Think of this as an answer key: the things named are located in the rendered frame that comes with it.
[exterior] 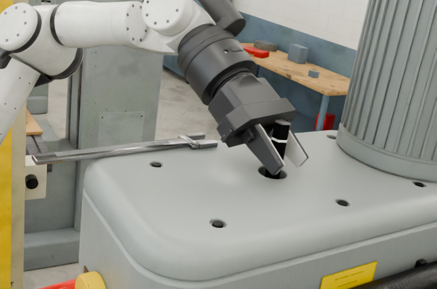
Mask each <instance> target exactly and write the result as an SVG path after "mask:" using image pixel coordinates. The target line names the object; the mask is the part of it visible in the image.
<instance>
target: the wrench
mask: <svg viewBox="0 0 437 289"><path fill-rule="evenodd" d="M201 139H205V133H204V132H198V133H186V134H185V135H178V138H176V139H165V140H158V141H147V142H141V143H129V144H118V145H111V146H100V147H94V148H82V149H76V150H65V151H58V152H47V153H41V154H32V156H31V158H32V160H33V161H34V163H35V164H36V165H46V164H52V163H62V162H67V161H78V160H84V159H94V158H104V157H109V156H120V155H126V154H136V153H141V152H151V151H158V150H168V149H173V148H183V147H189V148H191V149H192V150H194V149H204V148H214V147H217V146H218V142H217V141H216V140H208V141H197V142H195V140H201Z"/></svg>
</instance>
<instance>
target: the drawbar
mask: <svg viewBox="0 0 437 289"><path fill-rule="evenodd" d="M290 126H291V123H290V122H288V121H286V120H276V121H275V122H274V129H273V133H272V137H273V138H275V139H277V140H285V141H286V140H287V139H288V136H289V130H290ZM271 142H272V143H273V145H274V147H275V149H276V150H277V152H278V153H279V155H280V157H281V158H282V160H284V156H285V150H286V146H287V143H278V142H276V141H274V140H272V139H271ZM281 171H282V170H280V172H279V173H278V174H275V175H272V174H271V173H270V172H269V171H268V170H267V168H266V170H265V177H267V178H272V179H280V175H281Z"/></svg>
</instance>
